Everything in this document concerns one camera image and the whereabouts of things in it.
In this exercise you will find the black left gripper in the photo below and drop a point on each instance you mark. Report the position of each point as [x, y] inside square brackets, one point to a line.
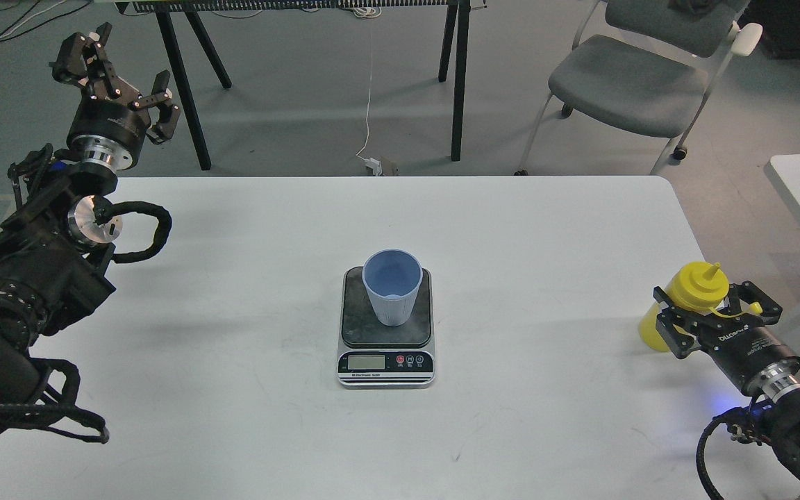
[101, 117]

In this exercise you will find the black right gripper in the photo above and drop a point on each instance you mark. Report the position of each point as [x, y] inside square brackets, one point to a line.
[748, 354]

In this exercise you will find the yellow squeeze bottle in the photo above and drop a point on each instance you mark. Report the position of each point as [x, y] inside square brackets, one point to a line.
[698, 287]

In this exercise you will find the blue plastic cup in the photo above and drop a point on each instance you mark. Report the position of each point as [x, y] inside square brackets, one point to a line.
[392, 279]

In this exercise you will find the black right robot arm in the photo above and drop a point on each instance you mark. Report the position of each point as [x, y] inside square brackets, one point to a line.
[763, 422]

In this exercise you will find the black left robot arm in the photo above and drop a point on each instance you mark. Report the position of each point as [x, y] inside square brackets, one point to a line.
[56, 247]

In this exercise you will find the digital kitchen scale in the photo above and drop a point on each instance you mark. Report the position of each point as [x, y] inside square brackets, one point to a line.
[372, 355]

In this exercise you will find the white power adapter on floor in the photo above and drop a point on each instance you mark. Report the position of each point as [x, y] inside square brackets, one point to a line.
[381, 166]

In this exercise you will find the grey office chair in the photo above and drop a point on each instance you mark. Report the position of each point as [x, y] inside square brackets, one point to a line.
[638, 91]

